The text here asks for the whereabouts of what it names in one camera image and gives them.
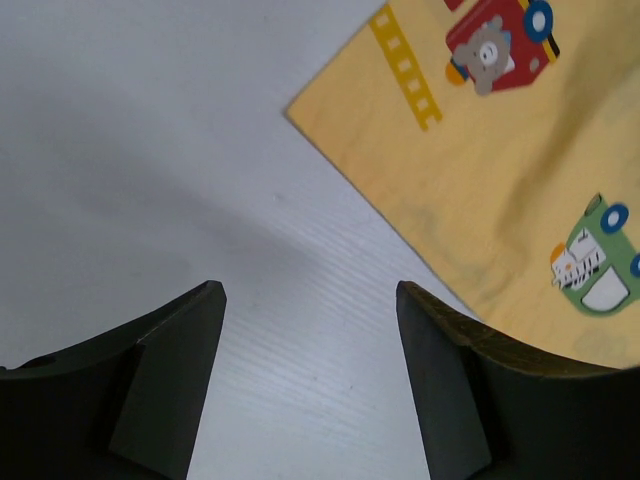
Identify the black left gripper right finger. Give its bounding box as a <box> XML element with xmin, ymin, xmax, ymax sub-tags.
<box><xmin>396</xmin><ymin>281</ymin><xmax>639</xmax><ymax>479</ymax></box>

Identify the yellow cartoon print placemat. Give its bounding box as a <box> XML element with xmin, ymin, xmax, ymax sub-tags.
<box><xmin>287</xmin><ymin>1</ymin><xmax>639</xmax><ymax>368</ymax></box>

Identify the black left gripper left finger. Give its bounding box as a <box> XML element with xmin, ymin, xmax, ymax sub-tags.
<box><xmin>1</xmin><ymin>281</ymin><xmax>227</xmax><ymax>479</ymax></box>

